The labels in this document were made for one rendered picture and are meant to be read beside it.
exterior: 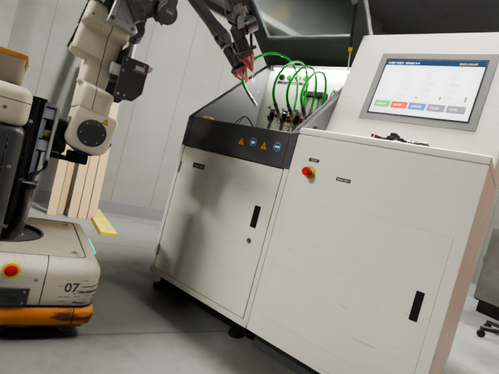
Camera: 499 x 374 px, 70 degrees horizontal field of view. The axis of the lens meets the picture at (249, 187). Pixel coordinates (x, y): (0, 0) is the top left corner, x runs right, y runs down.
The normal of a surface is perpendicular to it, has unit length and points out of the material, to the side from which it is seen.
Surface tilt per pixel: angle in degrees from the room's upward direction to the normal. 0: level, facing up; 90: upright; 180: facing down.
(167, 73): 90
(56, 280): 90
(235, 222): 90
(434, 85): 76
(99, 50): 90
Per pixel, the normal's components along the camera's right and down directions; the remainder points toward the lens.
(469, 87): -0.51, -0.35
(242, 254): -0.58, -0.12
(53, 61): 0.52, 0.17
